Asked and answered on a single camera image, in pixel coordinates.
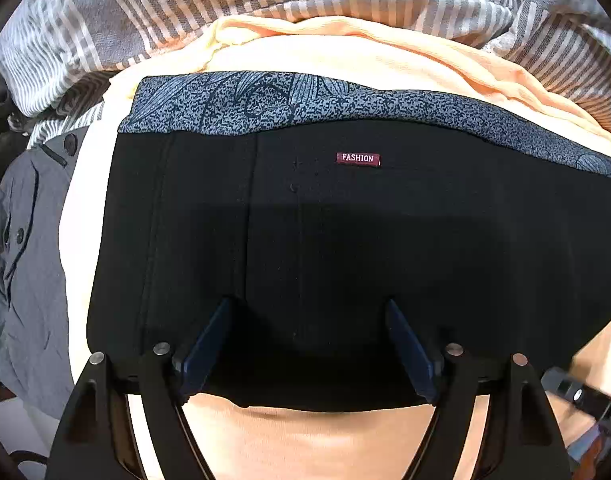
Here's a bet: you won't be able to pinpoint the black pants with patterned waistband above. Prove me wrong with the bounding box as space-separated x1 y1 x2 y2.
86 71 611 413

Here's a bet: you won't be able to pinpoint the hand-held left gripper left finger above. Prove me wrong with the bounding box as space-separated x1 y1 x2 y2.
46 297 235 480

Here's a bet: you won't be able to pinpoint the grey buttoned jacket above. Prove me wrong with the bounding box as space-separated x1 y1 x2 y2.
0 127 91 418

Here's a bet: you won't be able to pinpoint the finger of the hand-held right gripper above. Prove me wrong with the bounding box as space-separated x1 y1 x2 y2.
543 367 611 438

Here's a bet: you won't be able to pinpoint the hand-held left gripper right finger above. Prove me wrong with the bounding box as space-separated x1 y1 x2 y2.
385 300 571 480

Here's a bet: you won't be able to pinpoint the peach bed sheet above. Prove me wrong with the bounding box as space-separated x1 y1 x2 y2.
58 15 611 480

